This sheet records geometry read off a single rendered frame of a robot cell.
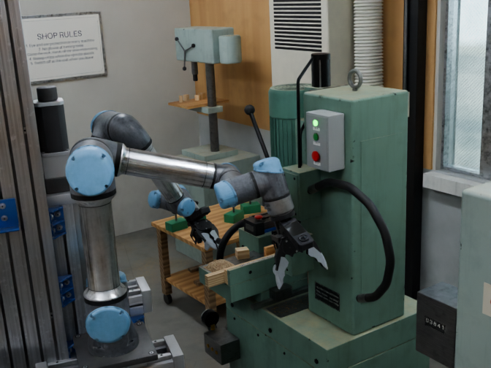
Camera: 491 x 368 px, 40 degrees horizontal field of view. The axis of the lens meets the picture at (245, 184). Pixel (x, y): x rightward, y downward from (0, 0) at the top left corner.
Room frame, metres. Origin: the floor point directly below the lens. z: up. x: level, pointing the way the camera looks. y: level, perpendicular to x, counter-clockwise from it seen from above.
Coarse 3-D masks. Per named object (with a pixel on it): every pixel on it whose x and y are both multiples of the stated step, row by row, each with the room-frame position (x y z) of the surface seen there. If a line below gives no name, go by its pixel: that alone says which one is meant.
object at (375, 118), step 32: (320, 96) 1.92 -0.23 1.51; (352, 96) 1.86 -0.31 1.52; (384, 96) 1.87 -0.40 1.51; (352, 128) 1.81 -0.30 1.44; (384, 128) 1.87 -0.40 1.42; (352, 160) 1.81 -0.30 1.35; (384, 160) 1.87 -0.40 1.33; (384, 192) 1.87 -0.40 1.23; (320, 224) 1.93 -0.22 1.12; (352, 224) 1.81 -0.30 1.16; (352, 256) 1.81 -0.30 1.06; (384, 256) 1.87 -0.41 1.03; (352, 288) 1.81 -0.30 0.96; (352, 320) 1.81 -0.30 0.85; (384, 320) 1.88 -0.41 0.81
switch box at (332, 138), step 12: (312, 120) 1.86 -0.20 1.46; (324, 120) 1.81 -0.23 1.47; (336, 120) 1.82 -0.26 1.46; (312, 132) 1.86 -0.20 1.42; (324, 132) 1.81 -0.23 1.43; (336, 132) 1.82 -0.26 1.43; (312, 144) 1.86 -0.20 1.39; (324, 144) 1.81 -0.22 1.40; (336, 144) 1.82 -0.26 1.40; (324, 156) 1.81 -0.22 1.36; (336, 156) 1.82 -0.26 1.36; (324, 168) 1.82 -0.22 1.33; (336, 168) 1.82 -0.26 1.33
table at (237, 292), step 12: (252, 252) 2.28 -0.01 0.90; (204, 276) 2.14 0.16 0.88; (264, 276) 2.07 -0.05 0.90; (288, 276) 2.12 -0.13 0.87; (300, 276) 2.15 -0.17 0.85; (216, 288) 2.07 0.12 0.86; (228, 288) 2.01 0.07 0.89; (240, 288) 2.02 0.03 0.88; (252, 288) 2.04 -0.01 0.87; (264, 288) 2.07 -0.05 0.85; (228, 300) 2.01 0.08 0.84
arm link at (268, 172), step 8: (264, 160) 1.76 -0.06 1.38; (272, 160) 1.74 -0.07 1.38; (256, 168) 1.74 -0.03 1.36; (264, 168) 1.73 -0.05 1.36; (272, 168) 1.73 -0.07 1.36; (280, 168) 1.74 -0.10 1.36; (256, 176) 1.73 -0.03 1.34; (264, 176) 1.73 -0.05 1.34; (272, 176) 1.73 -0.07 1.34; (280, 176) 1.74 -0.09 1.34; (264, 184) 1.72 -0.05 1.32; (272, 184) 1.72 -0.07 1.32; (280, 184) 1.73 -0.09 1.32; (264, 192) 1.73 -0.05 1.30; (272, 192) 1.72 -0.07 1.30; (280, 192) 1.72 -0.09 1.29; (288, 192) 1.74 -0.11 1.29; (264, 200) 1.74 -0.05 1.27; (272, 200) 1.72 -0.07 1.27
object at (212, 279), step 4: (252, 260) 2.11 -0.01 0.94; (212, 272) 2.02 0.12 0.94; (216, 272) 2.02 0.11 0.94; (220, 272) 2.02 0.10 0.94; (208, 276) 2.00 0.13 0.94; (212, 276) 2.00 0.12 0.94; (216, 276) 2.01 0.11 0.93; (220, 276) 2.02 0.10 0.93; (208, 280) 1.99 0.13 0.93; (212, 280) 2.00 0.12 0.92; (216, 280) 2.01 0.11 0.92; (220, 280) 2.02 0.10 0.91; (208, 284) 1.99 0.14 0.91; (212, 284) 2.00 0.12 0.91; (216, 284) 2.01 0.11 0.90
